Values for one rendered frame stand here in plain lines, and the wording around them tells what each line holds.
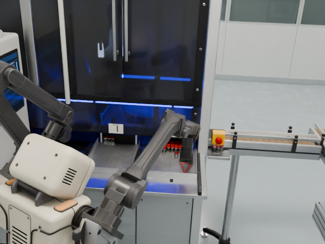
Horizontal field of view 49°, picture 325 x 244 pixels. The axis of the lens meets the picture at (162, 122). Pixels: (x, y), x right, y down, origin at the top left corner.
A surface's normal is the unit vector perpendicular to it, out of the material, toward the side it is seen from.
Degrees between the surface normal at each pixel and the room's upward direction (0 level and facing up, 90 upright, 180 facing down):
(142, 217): 90
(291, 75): 90
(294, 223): 0
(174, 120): 24
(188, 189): 0
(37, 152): 48
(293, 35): 90
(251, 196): 0
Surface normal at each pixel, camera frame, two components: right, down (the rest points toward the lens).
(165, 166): 0.04, -0.92
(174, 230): -0.07, 0.40
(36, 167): -0.38, -0.38
